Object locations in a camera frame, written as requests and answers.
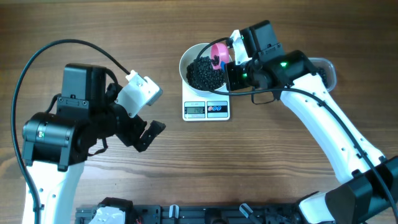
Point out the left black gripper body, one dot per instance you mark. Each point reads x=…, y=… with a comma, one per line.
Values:
x=117, y=121

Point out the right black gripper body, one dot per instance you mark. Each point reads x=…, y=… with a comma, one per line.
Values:
x=240, y=75

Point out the pink scoop blue handle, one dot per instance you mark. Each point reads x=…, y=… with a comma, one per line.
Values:
x=222, y=51

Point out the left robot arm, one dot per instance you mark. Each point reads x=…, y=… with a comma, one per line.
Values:
x=57, y=142

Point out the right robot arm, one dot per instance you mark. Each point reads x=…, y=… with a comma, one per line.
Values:
x=368, y=180

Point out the black beans in scoop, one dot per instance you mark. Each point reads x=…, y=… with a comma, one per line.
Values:
x=215, y=61

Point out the white digital kitchen scale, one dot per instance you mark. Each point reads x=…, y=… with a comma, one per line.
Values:
x=205, y=106

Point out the black beans in bowl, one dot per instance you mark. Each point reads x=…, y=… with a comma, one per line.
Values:
x=202, y=76

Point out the white ceramic bowl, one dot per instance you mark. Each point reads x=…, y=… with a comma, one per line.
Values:
x=186, y=57

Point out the clear plastic container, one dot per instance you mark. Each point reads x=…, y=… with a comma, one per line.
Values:
x=330, y=69

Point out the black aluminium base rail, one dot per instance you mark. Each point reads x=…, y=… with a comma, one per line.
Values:
x=271, y=213

